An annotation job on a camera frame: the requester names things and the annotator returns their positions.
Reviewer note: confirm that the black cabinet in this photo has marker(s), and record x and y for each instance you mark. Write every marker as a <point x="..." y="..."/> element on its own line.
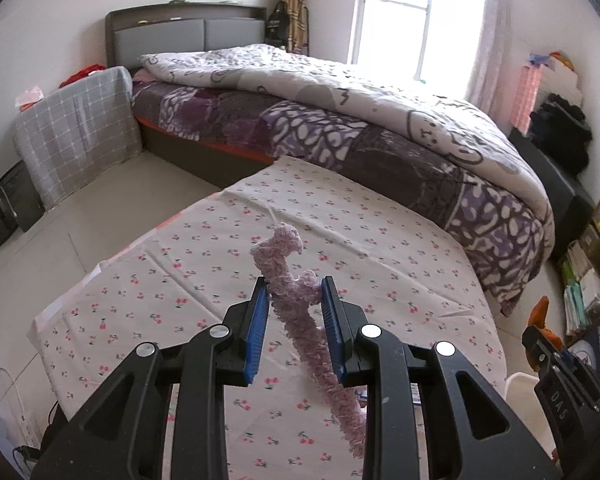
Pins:
<point x="555" y="195"/>

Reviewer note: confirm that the black clothing pile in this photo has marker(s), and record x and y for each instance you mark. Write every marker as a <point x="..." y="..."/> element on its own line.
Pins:
<point x="560" y="130"/>

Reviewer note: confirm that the pale pink curtain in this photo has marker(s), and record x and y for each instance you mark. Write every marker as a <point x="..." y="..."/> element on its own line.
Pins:
<point x="487" y="35"/>

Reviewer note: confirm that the grey checked cloth cover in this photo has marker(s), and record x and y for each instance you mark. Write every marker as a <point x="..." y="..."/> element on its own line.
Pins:
<point x="75" y="130"/>

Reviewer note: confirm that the red cloth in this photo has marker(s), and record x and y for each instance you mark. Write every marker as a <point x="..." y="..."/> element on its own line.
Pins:
<point x="82" y="75"/>

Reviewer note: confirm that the orange toy figure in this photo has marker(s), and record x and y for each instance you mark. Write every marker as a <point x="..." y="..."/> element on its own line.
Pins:
<point x="540" y="312"/>

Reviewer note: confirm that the purple patterned blanket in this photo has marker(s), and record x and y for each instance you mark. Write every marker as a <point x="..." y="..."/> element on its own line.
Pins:
<point x="305" y="130"/>

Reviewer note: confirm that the blue-edged white book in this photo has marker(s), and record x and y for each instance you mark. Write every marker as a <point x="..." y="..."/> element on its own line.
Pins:
<point x="415" y="395"/>

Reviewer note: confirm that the black ribbed bin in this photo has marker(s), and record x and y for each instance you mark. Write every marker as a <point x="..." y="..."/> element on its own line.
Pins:
<point x="17" y="195"/>

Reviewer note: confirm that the cherry print tablecloth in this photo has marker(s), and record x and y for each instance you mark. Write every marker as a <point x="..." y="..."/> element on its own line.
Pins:
<point x="380" y="260"/>

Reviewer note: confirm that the window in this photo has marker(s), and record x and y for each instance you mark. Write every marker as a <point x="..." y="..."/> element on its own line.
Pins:
<point x="405" y="25"/>

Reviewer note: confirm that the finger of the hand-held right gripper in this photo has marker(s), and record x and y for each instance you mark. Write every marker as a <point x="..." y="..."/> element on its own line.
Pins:
<point x="542" y="355"/>

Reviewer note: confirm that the bookshelf with books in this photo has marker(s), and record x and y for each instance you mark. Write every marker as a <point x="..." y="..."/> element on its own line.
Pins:
<point x="587" y="280"/>

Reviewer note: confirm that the black hanging bag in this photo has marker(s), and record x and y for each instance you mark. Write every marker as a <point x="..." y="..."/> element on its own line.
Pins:
<point x="277" y="25"/>

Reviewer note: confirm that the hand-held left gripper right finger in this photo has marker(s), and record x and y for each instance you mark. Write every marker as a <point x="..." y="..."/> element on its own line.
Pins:
<point x="332" y="330"/>

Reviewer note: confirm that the white cartoon print quilt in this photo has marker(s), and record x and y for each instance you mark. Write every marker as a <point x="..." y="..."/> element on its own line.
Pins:
<point x="380" y="95"/>

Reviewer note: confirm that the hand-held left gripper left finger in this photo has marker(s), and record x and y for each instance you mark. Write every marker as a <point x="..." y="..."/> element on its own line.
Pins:
<point x="257" y="340"/>

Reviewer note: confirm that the dark bed frame grey headboard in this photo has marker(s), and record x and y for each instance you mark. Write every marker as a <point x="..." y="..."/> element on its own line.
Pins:
<point x="180" y="35"/>

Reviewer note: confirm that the pink fuzzy sock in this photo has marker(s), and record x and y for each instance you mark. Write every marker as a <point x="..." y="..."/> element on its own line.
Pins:
<point x="300" y="330"/>

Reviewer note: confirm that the pink tissue pack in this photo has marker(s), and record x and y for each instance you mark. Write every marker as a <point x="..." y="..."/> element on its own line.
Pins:
<point x="30" y="97"/>

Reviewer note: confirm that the pink checked box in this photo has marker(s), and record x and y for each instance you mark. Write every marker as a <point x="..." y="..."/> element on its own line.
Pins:
<point x="526" y="100"/>

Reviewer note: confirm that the black fan stand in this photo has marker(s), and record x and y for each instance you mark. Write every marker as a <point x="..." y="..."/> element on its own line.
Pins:
<point x="2" y="235"/>

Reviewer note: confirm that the plaid coat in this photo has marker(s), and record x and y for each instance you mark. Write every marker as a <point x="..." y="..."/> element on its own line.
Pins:
<point x="295" y="5"/>

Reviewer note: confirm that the white storage box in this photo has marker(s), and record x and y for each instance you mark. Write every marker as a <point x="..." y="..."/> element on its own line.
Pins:
<point x="560" y="82"/>

